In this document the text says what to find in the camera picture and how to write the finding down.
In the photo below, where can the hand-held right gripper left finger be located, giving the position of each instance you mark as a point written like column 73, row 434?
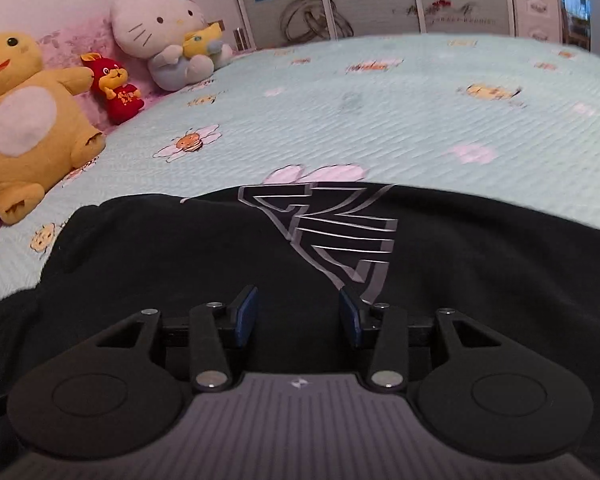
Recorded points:
column 246, row 315

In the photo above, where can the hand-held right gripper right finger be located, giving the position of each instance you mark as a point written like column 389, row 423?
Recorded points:
column 350, row 315

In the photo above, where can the black printed sweatshirt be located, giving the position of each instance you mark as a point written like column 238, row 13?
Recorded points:
column 155, row 260

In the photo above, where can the mint green bee-print quilt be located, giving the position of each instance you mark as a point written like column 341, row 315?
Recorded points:
column 380, row 125

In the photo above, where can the small red plush toy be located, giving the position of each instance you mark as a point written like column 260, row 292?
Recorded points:
column 117, row 90

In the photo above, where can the yellow bear plush toy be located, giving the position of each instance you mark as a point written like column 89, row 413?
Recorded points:
column 25, row 125

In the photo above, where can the grey coiled tube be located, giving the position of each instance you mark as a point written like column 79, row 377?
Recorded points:
column 315, row 17

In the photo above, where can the white cat plush toy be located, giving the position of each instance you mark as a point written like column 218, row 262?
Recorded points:
column 155, row 25

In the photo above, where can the grey sliding-door wardrobe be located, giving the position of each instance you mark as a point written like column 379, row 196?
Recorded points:
column 380, row 10

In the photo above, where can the white drawer cabinet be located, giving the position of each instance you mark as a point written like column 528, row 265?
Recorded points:
column 537, row 12

